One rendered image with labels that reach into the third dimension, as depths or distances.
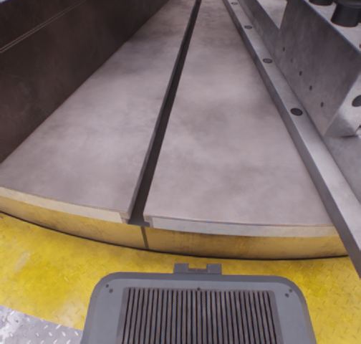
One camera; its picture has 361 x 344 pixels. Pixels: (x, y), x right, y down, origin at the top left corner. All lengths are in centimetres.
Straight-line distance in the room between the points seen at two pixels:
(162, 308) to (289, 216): 40
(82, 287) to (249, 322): 57
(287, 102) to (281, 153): 22
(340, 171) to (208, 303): 51
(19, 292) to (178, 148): 71
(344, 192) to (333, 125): 18
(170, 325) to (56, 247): 58
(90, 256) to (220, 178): 55
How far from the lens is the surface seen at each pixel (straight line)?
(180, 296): 69
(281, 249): 97
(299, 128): 94
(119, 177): 80
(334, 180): 83
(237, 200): 75
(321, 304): 105
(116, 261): 101
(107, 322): 69
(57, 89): 110
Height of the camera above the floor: 93
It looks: 50 degrees down
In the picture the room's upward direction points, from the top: straight up
